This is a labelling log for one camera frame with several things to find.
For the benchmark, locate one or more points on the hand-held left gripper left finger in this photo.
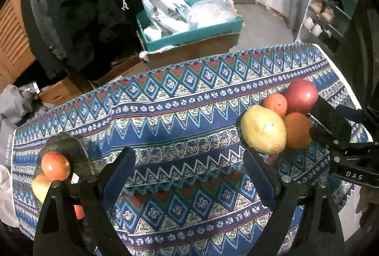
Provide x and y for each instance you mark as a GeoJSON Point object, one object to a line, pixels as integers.
{"type": "Point", "coordinates": [121, 170]}

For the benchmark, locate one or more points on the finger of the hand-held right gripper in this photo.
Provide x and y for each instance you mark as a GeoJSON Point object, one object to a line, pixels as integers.
{"type": "Point", "coordinates": [351, 114]}
{"type": "Point", "coordinates": [322, 133]}

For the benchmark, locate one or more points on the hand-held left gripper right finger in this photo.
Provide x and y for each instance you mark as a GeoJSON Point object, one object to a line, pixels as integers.
{"type": "Point", "coordinates": [260, 176]}

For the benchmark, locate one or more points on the large red apple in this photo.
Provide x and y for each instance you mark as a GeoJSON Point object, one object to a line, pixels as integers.
{"type": "Point", "coordinates": [299, 94]}

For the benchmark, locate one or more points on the yellow-green pear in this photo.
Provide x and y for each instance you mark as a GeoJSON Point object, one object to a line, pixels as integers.
{"type": "Point", "coordinates": [262, 128]}

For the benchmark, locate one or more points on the dark glass plate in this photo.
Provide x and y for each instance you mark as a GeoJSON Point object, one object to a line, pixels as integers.
{"type": "Point", "coordinates": [74, 152]}

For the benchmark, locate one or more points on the small red apple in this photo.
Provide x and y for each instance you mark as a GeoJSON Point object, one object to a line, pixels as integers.
{"type": "Point", "coordinates": [54, 166]}

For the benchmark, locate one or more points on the yellow pear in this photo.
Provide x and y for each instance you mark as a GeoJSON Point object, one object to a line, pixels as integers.
{"type": "Point", "coordinates": [40, 186]}

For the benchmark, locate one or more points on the person's right hand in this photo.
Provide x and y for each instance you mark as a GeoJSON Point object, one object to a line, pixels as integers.
{"type": "Point", "coordinates": [368, 202]}

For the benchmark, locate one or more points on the blue patterned tablecloth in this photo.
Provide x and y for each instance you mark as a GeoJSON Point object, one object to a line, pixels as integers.
{"type": "Point", "coordinates": [177, 114]}

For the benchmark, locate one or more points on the grey laundry bag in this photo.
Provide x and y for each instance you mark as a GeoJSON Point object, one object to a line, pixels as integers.
{"type": "Point", "coordinates": [6, 140]}

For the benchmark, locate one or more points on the white shoe rack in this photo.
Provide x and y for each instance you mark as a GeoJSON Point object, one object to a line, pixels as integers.
{"type": "Point", "coordinates": [309, 1]}

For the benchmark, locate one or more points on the grey hoodie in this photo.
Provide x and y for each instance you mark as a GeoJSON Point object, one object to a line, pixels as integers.
{"type": "Point", "coordinates": [14, 102]}

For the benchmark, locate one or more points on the large cardboard box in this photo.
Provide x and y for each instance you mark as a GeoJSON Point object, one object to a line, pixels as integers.
{"type": "Point", "coordinates": [192, 52]}

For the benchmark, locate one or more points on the clear plastic bag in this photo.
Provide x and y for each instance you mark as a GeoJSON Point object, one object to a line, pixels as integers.
{"type": "Point", "coordinates": [210, 12]}

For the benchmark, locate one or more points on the black hooded coat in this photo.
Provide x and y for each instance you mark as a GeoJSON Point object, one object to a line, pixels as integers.
{"type": "Point", "coordinates": [83, 7]}

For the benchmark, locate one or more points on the wooden louvered wardrobe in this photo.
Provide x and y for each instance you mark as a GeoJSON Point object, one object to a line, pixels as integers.
{"type": "Point", "coordinates": [14, 37]}

